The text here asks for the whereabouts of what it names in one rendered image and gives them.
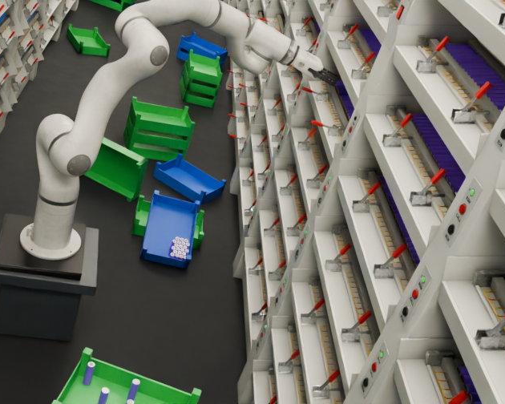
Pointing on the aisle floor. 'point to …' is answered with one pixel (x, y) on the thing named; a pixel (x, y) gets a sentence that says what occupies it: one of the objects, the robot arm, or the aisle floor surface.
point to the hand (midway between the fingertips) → (330, 78)
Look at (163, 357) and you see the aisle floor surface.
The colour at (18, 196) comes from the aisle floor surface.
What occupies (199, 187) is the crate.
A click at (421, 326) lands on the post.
